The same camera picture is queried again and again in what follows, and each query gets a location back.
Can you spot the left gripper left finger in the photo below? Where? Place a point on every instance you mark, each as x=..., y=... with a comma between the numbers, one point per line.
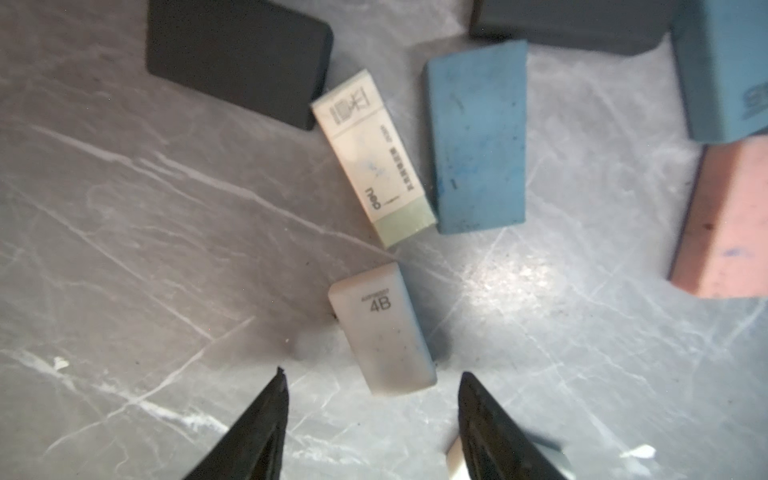
x=252, y=449

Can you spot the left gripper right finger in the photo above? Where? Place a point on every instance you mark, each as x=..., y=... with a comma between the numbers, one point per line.
x=493, y=445

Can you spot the white eraser 4B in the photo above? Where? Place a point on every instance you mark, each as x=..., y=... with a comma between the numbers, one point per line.
x=376, y=314

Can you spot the white eraser low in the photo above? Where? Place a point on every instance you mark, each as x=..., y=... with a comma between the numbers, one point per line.
x=457, y=467

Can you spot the pink eraser upper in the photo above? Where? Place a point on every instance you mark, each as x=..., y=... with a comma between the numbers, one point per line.
x=722, y=252

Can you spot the blue eraser middle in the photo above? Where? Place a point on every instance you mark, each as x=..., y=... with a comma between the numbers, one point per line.
x=477, y=101

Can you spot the white sleeved eraser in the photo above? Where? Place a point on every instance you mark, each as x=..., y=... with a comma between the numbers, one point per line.
x=360, y=130

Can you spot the dark grey eraser upper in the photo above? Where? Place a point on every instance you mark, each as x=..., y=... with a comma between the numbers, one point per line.
x=258, y=55

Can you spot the dark grey eraser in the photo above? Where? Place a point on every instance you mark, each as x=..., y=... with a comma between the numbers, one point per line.
x=258, y=55
x=623, y=27

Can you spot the blue eraser beside dark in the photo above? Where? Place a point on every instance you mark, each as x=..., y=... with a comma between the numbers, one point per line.
x=720, y=50

